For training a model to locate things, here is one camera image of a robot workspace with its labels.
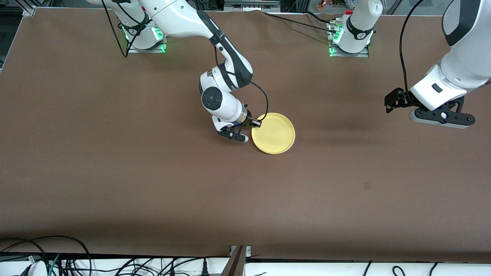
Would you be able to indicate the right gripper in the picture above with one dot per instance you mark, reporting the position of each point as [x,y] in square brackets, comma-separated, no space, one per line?
[250,120]

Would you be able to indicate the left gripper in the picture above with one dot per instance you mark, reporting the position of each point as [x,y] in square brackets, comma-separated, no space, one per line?
[401,99]

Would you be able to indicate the yellow round plate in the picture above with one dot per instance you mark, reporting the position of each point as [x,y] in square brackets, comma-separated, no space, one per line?
[274,134]

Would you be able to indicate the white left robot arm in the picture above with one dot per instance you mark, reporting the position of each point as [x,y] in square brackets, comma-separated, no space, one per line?
[468,57]

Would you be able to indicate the grey metal device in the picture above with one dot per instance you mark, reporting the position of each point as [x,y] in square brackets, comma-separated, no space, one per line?
[251,5]

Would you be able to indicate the brown table cover sheet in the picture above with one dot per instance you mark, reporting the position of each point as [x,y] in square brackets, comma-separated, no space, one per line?
[115,172]

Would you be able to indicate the black plug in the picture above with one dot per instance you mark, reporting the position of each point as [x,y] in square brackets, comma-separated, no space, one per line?
[205,268]

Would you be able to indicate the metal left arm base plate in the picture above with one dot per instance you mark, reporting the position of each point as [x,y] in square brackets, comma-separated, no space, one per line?
[353,55]

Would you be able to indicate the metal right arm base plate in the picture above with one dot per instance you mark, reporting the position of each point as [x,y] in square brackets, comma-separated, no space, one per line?
[147,51]

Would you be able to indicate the aluminium profile post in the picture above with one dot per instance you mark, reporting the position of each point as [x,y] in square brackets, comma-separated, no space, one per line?
[237,264]

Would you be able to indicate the aluminium frame corner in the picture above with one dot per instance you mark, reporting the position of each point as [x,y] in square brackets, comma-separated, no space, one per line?
[28,9]

